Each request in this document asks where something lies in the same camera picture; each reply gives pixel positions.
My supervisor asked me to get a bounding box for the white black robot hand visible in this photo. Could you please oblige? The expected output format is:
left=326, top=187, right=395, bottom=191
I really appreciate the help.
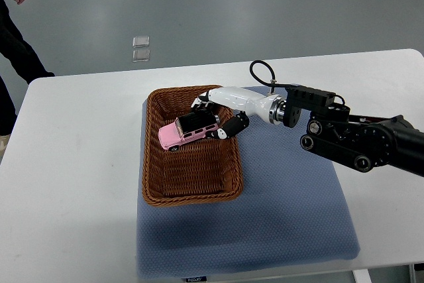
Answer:
left=191, top=87, right=286, bottom=140

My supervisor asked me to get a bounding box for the pink toy car black roof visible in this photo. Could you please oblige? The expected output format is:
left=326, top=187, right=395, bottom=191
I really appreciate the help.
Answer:
left=158, top=109, right=220, bottom=151

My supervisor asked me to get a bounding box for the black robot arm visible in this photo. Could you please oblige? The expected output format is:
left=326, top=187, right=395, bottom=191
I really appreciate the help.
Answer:
left=270, top=85, right=423, bottom=176

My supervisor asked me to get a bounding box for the brown wicker basket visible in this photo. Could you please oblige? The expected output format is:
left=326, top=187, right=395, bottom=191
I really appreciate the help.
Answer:
left=139, top=85, right=243, bottom=207

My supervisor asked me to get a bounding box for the person in black clothes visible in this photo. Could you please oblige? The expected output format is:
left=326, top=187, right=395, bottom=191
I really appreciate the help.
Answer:
left=1, top=0, right=54, bottom=156

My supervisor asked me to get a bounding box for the lower floor socket plate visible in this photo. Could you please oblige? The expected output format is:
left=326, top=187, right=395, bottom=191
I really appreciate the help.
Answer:
left=132, top=48, right=150, bottom=62

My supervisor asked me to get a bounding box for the floor socket plate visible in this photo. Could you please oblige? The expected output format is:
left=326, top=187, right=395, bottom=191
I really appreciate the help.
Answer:
left=132, top=36, right=150, bottom=48
left=132, top=48, right=150, bottom=62

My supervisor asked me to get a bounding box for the upper floor socket plate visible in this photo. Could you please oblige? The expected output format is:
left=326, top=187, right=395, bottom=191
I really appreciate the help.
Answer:
left=132, top=36, right=150, bottom=48

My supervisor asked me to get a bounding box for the blue quilted mat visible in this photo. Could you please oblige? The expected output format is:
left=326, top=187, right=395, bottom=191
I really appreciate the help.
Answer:
left=136, top=111, right=360, bottom=279

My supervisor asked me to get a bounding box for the white table leg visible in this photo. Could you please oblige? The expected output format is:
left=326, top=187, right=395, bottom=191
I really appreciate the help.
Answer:
left=352, top=269, right=372, bottom=283

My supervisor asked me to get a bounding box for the black cable loop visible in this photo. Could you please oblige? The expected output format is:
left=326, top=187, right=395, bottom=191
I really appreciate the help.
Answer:
left=249, top=60, right=292, bottom=95

